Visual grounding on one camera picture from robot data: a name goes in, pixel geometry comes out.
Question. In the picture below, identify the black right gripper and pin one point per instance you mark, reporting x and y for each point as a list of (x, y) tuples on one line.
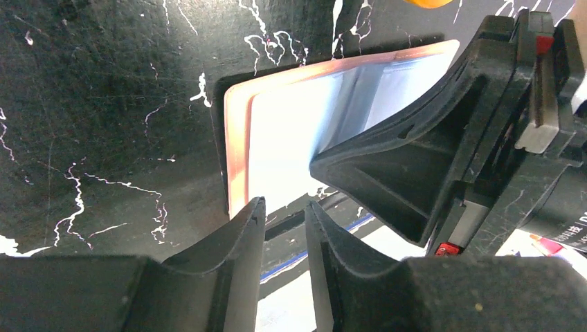
[(493, 147)]

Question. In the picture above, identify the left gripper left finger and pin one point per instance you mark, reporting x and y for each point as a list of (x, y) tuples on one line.
[(210, 286)]

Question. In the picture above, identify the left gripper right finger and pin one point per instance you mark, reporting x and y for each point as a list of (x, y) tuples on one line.
[(357, 288)]

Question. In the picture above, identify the pink leather card holder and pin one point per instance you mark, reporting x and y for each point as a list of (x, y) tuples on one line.
[(274, 125)]

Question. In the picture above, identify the yellow tape measure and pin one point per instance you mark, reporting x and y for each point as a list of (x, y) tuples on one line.
[(429, 4)]

